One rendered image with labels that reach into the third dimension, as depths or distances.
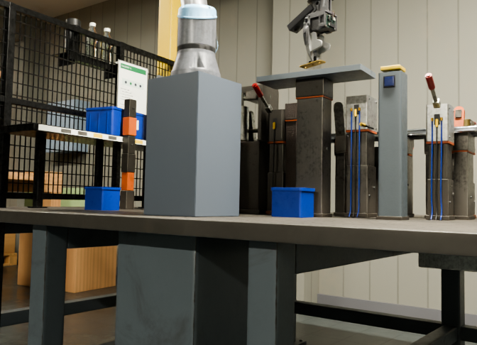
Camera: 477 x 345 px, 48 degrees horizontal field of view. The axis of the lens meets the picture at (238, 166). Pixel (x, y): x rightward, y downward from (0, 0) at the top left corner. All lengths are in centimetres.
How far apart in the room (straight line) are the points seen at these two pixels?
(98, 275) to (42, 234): 291
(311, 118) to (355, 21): 246
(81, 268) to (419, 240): 377
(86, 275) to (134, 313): 305
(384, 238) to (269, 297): 31
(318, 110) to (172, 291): 73
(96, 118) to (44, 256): 92
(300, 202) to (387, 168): 27
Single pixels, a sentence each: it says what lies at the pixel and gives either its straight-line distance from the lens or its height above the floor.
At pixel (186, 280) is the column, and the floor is 54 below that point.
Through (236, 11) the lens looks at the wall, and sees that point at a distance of 481.
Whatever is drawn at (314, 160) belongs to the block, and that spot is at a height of 88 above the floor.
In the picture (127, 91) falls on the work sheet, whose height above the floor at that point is 130.
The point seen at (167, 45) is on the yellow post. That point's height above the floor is 165.
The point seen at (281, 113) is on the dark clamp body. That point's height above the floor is 106.
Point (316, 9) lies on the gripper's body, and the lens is 185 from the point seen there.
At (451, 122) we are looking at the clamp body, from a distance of 183.
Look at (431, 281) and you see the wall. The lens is 379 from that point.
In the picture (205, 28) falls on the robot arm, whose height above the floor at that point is 125.
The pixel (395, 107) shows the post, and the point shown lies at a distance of 167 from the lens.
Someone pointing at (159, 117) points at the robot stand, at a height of 98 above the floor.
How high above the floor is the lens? 74
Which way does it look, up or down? 4 degrees up
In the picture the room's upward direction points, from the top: 1 degrees clockwise
